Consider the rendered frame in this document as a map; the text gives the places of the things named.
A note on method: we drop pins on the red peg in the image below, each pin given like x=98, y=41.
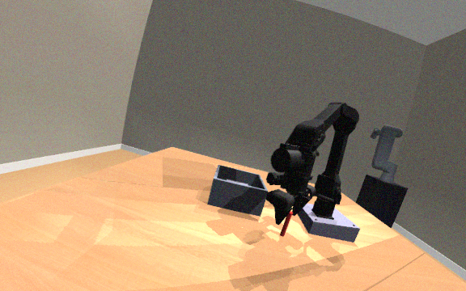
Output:
x=286, y=222

